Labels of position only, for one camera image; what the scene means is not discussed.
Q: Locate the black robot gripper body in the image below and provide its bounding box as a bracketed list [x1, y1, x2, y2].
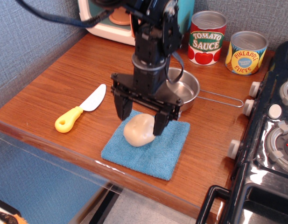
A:
[111, 64, 184, 120]

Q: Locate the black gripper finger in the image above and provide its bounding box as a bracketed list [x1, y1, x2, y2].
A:
[114, 92, 133, 120]
[153, 110, 171, 136]

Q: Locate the beige toy potato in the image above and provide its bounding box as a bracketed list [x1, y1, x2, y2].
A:
[123, 113, 155, 147]

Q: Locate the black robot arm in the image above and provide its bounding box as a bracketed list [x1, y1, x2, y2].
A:
[94, 0, 184, 136]

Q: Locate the blue folded cloth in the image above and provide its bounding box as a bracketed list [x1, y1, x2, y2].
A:
[101, 110, 190, 181]

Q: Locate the teal white toy microwave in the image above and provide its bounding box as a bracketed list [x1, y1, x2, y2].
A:
[77, 0, 195, 46]

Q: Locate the tomato sauce toy can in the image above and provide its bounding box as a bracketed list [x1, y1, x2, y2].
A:
[188, 11, 227, 65]

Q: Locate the pineapple slices toy can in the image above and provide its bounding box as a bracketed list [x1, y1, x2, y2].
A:
[225, 31, 268, 75]

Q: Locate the black toy stove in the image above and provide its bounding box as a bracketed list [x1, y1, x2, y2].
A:
[197, 41, 288, 224]

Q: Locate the orange fuzzy object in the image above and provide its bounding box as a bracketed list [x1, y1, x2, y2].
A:
[0, 211, 27, 224]

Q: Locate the silver pot with wire handle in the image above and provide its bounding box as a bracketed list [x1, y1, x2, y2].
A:
[165, 70, 244, 112]

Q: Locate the yellow handled toy knife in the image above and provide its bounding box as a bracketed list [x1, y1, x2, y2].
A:
[55, 84, 106, 133]

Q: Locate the black braided cable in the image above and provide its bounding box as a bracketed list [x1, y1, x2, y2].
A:
[15, 0, 116, 29]

